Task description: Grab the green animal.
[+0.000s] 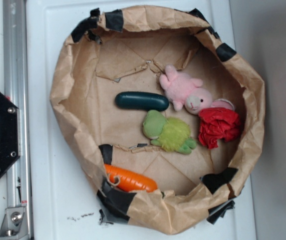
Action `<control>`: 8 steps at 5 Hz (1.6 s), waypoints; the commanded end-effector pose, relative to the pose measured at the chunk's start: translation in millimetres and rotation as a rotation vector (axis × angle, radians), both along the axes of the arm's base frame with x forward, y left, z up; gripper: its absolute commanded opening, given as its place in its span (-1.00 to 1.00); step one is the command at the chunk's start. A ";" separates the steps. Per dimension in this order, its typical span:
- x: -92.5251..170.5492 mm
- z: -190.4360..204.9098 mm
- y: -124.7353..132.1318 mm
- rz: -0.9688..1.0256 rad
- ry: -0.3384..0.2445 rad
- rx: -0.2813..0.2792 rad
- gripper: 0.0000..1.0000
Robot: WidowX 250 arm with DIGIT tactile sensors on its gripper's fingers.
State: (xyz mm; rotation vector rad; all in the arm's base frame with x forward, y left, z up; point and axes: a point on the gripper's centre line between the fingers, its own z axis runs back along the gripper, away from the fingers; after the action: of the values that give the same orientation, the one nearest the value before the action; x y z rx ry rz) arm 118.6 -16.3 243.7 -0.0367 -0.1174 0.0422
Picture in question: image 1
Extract brown paper bag bin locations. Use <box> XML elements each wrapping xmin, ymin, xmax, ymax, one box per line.
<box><xmin>50</xmin><ymin>5</ymin><xmax>265</xmax><ymax>235</ymax></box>

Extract dark green plastic cucumber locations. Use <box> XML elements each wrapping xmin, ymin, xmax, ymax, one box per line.
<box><xmin>115</xmin><ymin>91</ymin><xmax>169</xmax><ymax>112</ymax></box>

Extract green plush frog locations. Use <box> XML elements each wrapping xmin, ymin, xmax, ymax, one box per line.
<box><xmin>143</xmin><ymin>110</ymin><xmax>197</xmax><ymax>155</ymax></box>

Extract pink plush bunny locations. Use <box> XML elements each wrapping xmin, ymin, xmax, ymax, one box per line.
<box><xmin>159</xmin><ymin>64</ymin><xmax>235</xmax><ymax>115</ymax></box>

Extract orange plastic carrot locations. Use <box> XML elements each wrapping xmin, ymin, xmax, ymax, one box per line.
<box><xmin>104</xmin><ymin>164</ymin><xmax>158</xmax><ymax>193</ymax></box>

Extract white tray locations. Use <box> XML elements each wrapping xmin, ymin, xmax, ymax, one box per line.
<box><xmin>26</xmin><ymin>0</ymin><xmax>256</xmax><ymax>240</ymax></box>

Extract metal corner bracket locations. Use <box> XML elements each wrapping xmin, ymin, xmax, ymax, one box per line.
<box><xmin>0</xmin><ymin>206</ymin><xmax>30</xmax><ymax>240</ymax></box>

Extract aluminium frame rail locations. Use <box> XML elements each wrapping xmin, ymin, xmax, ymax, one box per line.
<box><xmin>3</xmin><ymin>0</ymin><xmax>34</xmax><ymax>240</ymax></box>

